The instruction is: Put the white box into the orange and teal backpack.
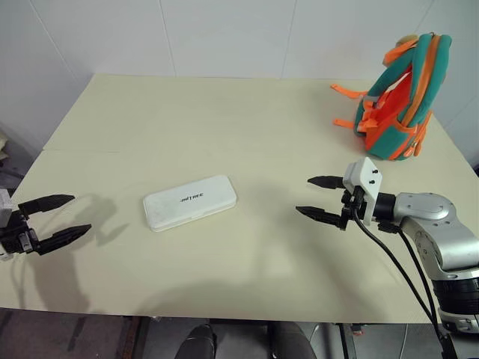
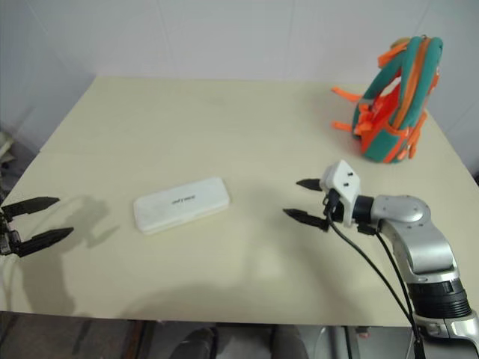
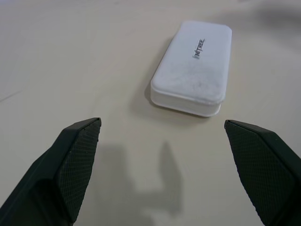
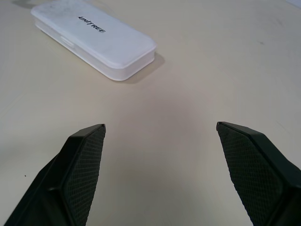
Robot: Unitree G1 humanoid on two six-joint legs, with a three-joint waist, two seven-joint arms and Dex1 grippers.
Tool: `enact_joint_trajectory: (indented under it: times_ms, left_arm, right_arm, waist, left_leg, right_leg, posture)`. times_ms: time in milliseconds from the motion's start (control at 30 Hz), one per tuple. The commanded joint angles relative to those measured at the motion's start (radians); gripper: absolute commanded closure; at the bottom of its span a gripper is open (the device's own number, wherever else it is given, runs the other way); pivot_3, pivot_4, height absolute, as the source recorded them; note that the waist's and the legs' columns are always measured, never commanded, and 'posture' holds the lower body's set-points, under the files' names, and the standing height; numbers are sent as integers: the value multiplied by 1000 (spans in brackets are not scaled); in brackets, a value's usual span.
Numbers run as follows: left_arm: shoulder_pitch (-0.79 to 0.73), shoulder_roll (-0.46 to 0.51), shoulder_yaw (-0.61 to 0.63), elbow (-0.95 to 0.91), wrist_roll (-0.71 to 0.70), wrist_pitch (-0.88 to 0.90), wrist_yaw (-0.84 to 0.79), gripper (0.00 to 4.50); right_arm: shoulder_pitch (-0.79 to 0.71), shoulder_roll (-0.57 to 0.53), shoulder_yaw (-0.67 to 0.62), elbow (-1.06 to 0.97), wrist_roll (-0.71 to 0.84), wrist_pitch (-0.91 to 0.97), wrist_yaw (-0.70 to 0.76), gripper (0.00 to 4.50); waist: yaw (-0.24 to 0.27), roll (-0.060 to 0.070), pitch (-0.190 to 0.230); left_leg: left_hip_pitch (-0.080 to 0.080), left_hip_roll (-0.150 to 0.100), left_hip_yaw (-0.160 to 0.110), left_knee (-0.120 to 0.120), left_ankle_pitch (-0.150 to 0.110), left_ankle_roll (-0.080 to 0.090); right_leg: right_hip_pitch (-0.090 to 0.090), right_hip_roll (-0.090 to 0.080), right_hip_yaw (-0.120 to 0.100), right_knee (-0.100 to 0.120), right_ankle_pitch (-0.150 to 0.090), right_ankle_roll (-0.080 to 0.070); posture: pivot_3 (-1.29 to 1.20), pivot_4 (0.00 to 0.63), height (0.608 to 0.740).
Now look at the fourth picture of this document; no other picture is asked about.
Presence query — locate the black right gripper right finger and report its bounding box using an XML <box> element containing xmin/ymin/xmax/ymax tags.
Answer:
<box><xmin>216</xmin><ymin>121</ymin><xmax>301</xmax><ymax>226</ymax></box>

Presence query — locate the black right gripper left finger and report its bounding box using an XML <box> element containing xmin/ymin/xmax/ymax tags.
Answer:
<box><xmin>0</xmin><ymin>123</ymin><xmax>107</xmax><ymax>226</ymax></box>

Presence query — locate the white Unitree pouch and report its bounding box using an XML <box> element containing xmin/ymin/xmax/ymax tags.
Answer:
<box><xmin>30</xmin><ymin>0</ymin><xmax>158</xmax><ymax>82</ymax></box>

